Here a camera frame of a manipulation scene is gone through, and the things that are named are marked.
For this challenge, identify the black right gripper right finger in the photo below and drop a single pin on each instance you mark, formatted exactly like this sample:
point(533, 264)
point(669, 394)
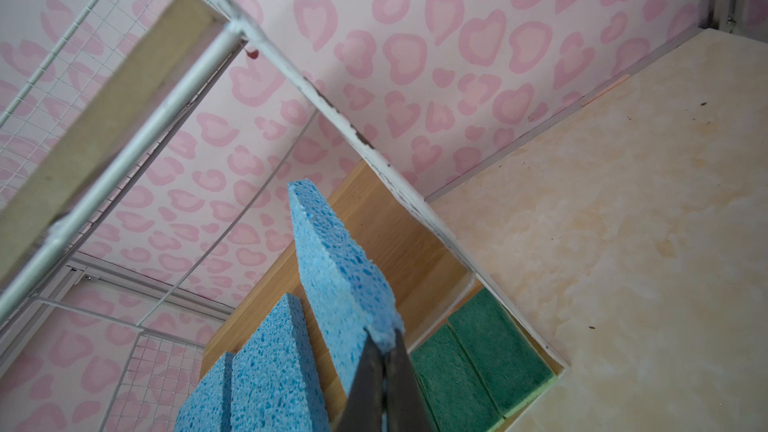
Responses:
point(404, 406)

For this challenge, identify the blue sponge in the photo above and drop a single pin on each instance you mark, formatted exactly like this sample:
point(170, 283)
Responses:
point(349, 295)
point(208, 408)
point(275, 381)

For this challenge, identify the green sponge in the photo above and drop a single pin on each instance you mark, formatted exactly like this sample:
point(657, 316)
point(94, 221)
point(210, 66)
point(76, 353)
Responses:
point(453, 391)
point(510, 368)

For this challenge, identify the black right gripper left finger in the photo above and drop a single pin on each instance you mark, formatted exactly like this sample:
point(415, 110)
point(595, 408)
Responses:
point(364, 406)

